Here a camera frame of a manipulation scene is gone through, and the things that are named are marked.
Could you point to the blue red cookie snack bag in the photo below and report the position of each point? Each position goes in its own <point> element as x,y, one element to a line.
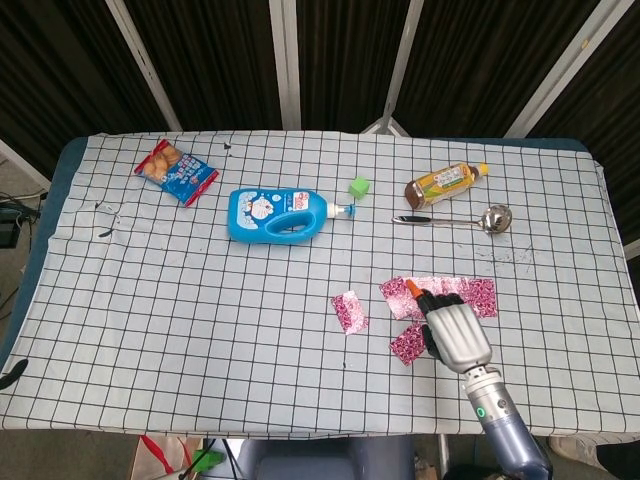
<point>175,172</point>

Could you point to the dark blue chair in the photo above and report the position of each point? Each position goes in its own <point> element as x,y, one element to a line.
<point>325,462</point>

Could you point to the yellow label tea bottle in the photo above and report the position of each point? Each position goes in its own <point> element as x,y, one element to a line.
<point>440,185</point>

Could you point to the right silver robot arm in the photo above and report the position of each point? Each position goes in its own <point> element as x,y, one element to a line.
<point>500,425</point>

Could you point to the metal table leg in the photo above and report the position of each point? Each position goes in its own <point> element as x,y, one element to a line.
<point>443,450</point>

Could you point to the white black grid tablecloth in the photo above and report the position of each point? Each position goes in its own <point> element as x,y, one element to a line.
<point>200,325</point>

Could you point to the grey shoe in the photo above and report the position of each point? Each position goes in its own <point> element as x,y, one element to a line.
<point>575,447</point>

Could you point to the green cube block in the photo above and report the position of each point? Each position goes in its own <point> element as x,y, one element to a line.
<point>360,188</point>

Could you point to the white double screen frame post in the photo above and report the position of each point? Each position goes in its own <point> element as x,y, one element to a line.
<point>285,65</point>

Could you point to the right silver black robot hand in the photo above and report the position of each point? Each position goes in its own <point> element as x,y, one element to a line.
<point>457,335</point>

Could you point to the black curved object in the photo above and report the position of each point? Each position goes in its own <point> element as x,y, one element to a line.
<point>14,372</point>

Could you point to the blue detergent pump bottle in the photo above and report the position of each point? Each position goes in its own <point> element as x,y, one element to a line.
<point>250,225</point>

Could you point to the small green object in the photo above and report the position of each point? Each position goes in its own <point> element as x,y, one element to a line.
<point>207,459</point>

